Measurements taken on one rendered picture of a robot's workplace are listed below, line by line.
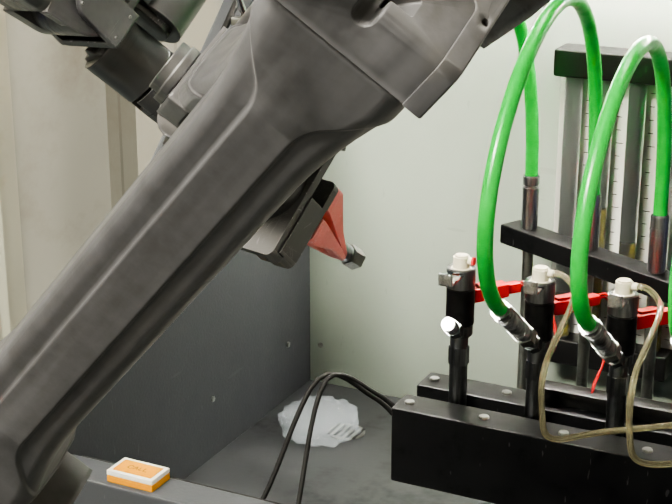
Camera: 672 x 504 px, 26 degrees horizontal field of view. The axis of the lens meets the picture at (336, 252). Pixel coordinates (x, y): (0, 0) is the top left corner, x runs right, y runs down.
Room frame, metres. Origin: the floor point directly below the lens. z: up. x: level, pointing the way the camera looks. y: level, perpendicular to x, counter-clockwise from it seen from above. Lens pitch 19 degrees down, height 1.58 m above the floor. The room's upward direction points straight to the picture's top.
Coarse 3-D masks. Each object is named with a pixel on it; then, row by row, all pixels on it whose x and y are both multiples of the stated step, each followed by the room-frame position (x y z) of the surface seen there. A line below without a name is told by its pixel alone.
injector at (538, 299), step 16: (544, 288) 1.28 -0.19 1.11; (528, 304) 1.28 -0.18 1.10; (544, 304) 1.28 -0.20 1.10; (528, 320) 1.28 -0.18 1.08; (544, 320) 1.28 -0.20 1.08; (544, 336) 1.28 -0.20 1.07; (528, 352) 1.29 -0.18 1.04; (544, 352) 1.28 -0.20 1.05; (528, 368) 1.29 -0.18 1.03; (528, 384) 1.29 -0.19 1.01; (528, 400) 1.28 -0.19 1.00; (528, 416) 1.28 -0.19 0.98
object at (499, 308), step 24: (552, 0) 1.29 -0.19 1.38; (576, 0) 1.33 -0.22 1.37; (528, 48) 1.23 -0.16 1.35; (528, 72) 1.21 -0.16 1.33; (600, 72) 1.41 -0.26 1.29; (504, 96) 1.20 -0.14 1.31; (600, 96) 1.42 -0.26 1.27; (504, 120) 1.18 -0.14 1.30; (504, 144) 1.17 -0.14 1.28; (480, 216) 1.15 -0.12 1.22; (600, 216) 1.43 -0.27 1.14; (480, 240) 1.15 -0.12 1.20; (480, 264) 1.15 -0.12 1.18; (504, 312) 1.18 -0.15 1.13; (528, 336) 1.24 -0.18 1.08
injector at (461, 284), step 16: (464, 272) 1.31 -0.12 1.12; (448, 288) 1.32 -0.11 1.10; (464, 288) 1.31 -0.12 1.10; (448, 304) 1.32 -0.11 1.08; (464, 304) 1.31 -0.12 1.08; (448, 320) 1.30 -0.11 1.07; (464, 320) 1.31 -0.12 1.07; (464, 336) 1.31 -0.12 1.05; (448, 352) 1.32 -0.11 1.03; (464, 352) 1.32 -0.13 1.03; (464, 368) 1.32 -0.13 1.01; (464, 384) 1.32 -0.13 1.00; (448, 400) 1.33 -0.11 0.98; (464, 400) 1.32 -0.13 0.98
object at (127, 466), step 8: (120, 464) 1.22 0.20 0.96; (128, 464) 1.22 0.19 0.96; (136, 464) 1.22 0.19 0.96; (144, 464) 1.22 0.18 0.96; (128, 472) 1.20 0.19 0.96; (136, 472) 1.20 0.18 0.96; (144, 472) 1.20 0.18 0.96; (152, 472) 1.20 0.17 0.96; (112, 480) 1.20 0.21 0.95; (120, 480) 1.20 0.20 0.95; (128, 480) 1.20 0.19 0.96; (160, 480) 1.20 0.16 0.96; (144, 488) 1.19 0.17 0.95; (152, 488) 1.18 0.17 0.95
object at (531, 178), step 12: (516, 36) 1.49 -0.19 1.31; (528, 84) 1.49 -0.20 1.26; (528, 96) 1.49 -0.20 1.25; (528, 108) 1.50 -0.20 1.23; (528, 120) 1.50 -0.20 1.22; (528, 132) 1.50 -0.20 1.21; (528, 144) 1.50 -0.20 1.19; (528, 156) 1.50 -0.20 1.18; (528, 168) 1.50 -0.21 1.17; (528, 180) 1.50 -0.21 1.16
